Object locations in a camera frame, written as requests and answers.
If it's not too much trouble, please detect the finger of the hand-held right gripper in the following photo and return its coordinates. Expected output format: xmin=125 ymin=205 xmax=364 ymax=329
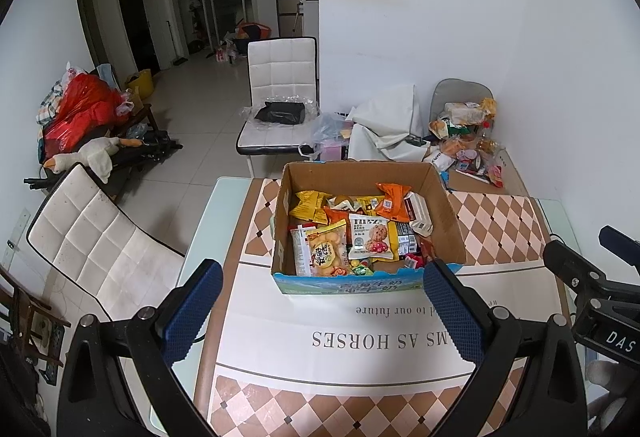
xmin=599 ymin=225 xmax=640 ymax=275
xmin=543 ymin=239 xmax=608 ymax=303

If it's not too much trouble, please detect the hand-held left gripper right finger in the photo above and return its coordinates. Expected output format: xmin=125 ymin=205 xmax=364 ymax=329
xmin=422 ymin=259 xmax=588 ymax=437

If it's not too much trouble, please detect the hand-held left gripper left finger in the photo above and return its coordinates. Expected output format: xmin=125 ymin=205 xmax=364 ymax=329
xmin=56 ymin=258 xmax=224 ymax=437

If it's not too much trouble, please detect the large yellow black packet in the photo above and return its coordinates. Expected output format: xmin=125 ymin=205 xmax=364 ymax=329
xmin=357 ymin=194 xmax=418 ymax=260

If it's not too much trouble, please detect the green bag of coloured candies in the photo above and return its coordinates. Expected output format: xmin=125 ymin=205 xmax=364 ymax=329
xmin=347 ymin=257 xmax=376 ymax=277

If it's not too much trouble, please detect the white snack packet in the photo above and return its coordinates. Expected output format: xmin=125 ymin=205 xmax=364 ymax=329
xmin=402 ymin=191 xmax=435 ymax=238

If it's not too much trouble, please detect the white cookie packet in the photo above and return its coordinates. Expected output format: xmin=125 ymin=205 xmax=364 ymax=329
xmin=347 ymin=213 xmax=396 ymax=260

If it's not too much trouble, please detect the red white strip packet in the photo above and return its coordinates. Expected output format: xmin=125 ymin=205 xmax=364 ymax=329
xmin=291 ymin=225 xmax=313 ymax=277

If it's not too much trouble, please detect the orange snack packet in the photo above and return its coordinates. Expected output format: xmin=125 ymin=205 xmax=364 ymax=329
xmin=375 ymin=182 xmax=412 ymax=222

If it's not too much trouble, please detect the yellow round biscuit packet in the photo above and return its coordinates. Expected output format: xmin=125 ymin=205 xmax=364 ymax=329
xmin=306 ymin=219 xmax=351 ymax=278

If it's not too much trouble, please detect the red-orange snack packet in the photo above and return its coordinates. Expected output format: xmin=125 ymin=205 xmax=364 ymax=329
xmin=322 ymin=206 xmax=351 ymax=227

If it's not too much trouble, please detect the gold snack packet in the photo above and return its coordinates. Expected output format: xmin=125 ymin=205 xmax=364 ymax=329
xmin=289 ymin=190 xmax=328 ymax=223

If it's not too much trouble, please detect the small clear cake packet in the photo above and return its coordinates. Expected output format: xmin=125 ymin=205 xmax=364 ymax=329
xmin=326 ymin=194 xmax=357 ymax=213

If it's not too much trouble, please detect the cardboard box with blue print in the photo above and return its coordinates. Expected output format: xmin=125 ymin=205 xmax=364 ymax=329
xmin=270 ymin=160 xmax=468 ymax=295

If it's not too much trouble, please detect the person's right hand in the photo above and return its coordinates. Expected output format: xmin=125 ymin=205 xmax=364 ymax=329
xmin=585 ymin=359 xmax=631 ymax=437

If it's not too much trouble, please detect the checkered brown table mat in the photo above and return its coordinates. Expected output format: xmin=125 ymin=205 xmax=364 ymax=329
xmin=192 ymin=177 xmax=576 ymax=437

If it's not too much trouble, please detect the white quilted chair with dirty seat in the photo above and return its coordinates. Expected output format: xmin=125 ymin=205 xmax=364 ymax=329
xmin=26 ymin=162 xmax=187 ymax=323

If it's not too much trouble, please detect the power strip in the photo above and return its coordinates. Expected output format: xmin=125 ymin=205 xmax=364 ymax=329
xmin=37 ymin=324 xmax=66 ymax=385

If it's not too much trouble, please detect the pile of assorted snack packets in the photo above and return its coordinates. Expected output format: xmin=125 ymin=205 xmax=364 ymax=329
xmin=427 ymin=97 xmax=506 ymax=188

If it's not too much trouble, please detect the wooden chair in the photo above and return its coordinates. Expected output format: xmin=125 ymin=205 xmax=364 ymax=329
xmin=0 ymin=262 xmax=71 ymax=363

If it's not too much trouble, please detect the white plush duck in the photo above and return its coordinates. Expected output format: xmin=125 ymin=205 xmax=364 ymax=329
xmin=42 ymin=136 xmax=143 ymax=183

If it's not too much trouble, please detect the grey chair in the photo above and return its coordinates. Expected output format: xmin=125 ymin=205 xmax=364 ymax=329
xmin=430 ymin=78 xmax=495 ymax=128

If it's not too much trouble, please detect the white folded sheet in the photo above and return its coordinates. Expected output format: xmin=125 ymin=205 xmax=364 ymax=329
xmin=346 ymin=84 xmax=431 ymax=163

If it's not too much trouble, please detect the black pouch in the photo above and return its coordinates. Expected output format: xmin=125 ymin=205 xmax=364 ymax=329
xmin=254 ymin=101 xmax=307 ymax=124

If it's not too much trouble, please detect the clear plastic bag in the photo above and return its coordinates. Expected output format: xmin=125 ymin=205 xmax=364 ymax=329
xmin=240 ymin=94 xmax=346 ymax=153

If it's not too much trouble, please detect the red plastic bag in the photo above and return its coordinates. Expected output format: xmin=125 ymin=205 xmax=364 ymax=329
xmin=44 ymin=73 xmax=126 ymax=153

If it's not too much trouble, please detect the plaid cloth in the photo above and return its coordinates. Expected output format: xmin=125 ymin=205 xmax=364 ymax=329
xmin=36 ymin=80 xmax=66 ymax=125

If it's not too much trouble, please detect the broom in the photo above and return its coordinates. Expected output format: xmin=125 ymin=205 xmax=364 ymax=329
xmin=165 ymin=20 xmax=190 ymax=66

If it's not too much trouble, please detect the orange basket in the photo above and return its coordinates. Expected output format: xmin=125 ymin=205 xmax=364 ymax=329
xmin=235 ymin=21 xmax=271 ymax=40

